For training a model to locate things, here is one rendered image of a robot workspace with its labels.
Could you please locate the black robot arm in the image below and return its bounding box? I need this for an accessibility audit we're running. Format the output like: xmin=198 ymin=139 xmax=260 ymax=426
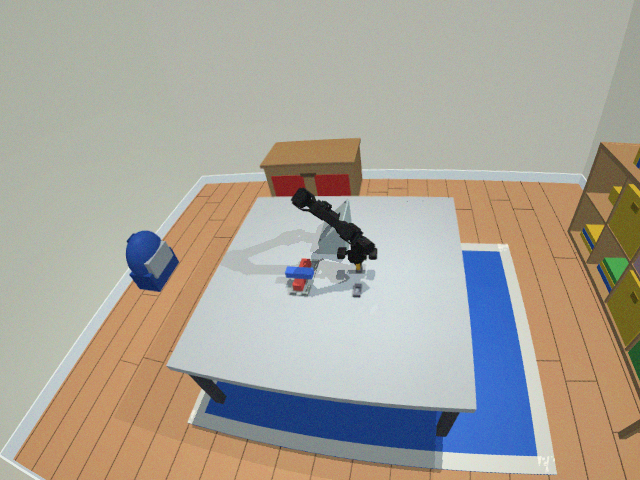
xmin=290 ymin=187 xmax=376 ymax=264

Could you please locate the red long block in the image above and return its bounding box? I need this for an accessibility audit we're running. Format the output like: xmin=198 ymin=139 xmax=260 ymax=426
xmin=292 ymin=258 xmax=312 ymax=292

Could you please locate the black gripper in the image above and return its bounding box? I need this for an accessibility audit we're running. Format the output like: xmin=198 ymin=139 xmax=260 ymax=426
xmin=337 ymin=245 xmax=377 ymax=260

